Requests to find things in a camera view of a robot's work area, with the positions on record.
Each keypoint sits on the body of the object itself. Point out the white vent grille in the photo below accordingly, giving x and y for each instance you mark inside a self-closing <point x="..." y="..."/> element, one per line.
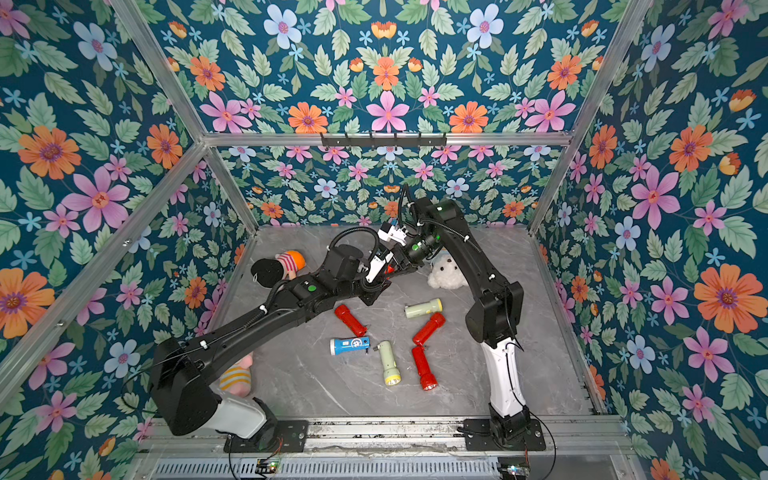
<point x="329" y="468"/>

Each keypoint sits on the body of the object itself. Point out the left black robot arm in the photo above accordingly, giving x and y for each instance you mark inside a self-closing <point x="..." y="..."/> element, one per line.
<point x="183" y="374"/>

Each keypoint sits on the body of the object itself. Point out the pale green flashlight upper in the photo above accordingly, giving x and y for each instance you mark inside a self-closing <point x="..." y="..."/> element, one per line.
<point x="423" y="309"/>

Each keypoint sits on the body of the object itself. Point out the white bunny plush blue shirt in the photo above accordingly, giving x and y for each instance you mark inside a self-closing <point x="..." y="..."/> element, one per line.
<point x="445" y="274"/>

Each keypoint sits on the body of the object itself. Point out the pink pig plush striped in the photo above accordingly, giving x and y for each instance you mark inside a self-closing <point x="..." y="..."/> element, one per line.
<point x="237" y="379"/>

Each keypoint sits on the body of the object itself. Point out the blue flashlight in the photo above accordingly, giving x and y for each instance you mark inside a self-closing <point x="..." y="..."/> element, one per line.
<point x="348" y="345"/>

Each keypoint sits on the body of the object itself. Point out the black-haired striped plush doll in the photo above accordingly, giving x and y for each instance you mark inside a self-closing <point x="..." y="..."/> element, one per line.
<point x="267" y="272"/>

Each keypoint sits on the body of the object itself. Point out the black hook rail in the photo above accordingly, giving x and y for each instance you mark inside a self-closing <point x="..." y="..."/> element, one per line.
<point x="371" y="140"/>

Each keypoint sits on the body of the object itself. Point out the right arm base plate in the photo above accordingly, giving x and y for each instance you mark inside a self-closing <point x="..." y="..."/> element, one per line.
<point x="484" y="435"/>

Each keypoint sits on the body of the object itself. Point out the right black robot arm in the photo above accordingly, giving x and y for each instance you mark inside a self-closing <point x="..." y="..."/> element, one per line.
<point x="493" y="318"/>

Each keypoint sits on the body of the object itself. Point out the aluminium frame corner post left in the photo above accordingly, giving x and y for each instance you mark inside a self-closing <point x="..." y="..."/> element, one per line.
<point x="141" y="34"/>

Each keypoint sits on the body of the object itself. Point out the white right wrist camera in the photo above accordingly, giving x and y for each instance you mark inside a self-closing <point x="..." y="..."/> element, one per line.
<point x="389" y="232"/>

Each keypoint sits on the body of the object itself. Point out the pale green flashlight lower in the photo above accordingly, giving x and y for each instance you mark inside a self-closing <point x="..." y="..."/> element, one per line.
<point x="391" y="372"/>

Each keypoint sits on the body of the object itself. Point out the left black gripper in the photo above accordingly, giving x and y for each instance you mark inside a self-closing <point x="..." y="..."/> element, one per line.
<point x="374" y="290"/>

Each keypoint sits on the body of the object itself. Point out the pale green flashlight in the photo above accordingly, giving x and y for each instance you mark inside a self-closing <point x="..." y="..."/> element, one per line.
<point x="423" y="309"/>
<point x="391" y="372"/>

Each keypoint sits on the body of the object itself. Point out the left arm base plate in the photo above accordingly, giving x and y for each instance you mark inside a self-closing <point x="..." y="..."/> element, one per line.
<point x="275" y="437"/>

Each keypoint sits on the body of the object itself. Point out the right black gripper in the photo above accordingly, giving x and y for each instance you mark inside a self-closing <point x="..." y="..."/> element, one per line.
<point x="402" y="253"/>

